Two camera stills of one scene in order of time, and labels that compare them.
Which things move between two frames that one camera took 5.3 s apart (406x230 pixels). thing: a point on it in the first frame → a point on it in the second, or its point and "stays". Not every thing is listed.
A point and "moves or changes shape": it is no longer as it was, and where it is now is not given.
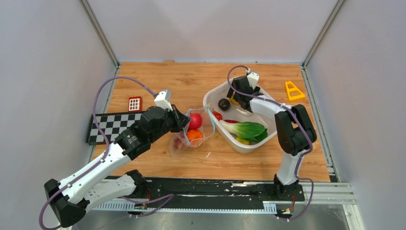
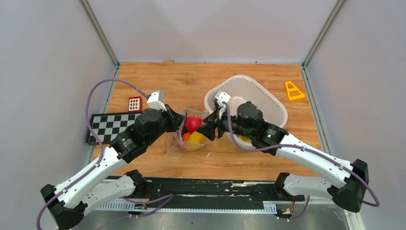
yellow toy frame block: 302,95 stays
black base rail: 164,191 stays
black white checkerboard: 112,124 stays
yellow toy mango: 233,100 → 196,140
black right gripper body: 236,97 → 236,128
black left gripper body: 172,123 stays
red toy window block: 135,104 stays
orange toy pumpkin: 194,133 → 186,136
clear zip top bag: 201,126 moves or changes shape
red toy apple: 196,121 stays
